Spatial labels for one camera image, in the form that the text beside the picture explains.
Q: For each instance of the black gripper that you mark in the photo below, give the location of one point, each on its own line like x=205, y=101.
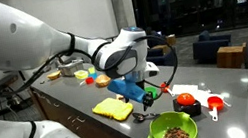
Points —
x=142, y=86

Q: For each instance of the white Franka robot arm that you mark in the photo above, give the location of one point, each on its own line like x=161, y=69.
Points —
x=7, y=38

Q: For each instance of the wooden box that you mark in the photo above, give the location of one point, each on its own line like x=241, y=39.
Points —
x=171, y=40

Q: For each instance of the black metal spoon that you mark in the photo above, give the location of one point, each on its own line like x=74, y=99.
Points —
x=140, y=117

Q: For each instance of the green bowl with spout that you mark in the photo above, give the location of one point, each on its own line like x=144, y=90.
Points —
x=160, y=125

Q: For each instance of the small red cup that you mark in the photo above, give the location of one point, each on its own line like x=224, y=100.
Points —
x=164, y=88

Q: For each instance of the orange pink toy chicken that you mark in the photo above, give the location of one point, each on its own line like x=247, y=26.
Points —
x=120, y=97

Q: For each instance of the yellow knitted cloth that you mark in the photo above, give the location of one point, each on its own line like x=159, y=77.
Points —
x=112, y=108

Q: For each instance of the white paper sheet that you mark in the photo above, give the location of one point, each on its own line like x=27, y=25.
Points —
x=184, y=88
x=204, y=94

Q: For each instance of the brown dried food bits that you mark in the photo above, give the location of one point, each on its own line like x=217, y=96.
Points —
x=176, y=136

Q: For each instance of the wooden bowl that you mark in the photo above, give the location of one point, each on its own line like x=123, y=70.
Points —
x=103, y=80

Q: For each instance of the red measuring cup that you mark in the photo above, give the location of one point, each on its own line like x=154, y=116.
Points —
x=89, y=81

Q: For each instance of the dark wood cabinet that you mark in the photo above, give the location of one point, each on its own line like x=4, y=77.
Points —
x=91, y=135

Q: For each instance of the yellow plastic container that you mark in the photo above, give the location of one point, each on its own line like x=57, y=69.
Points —
x=81, y=74

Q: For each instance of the metal baking pan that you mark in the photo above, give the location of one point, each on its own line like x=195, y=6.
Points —
x=71, y=68

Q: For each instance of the wooden block side table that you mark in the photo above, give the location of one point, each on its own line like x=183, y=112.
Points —
x=230, y=57

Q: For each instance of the yellow toy bread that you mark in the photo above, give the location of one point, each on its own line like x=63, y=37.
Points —
x=53, y=75

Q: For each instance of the black tripod stand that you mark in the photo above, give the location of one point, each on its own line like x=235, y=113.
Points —
x=1, y=82

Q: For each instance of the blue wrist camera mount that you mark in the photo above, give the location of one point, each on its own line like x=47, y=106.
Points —
x=125, y=89

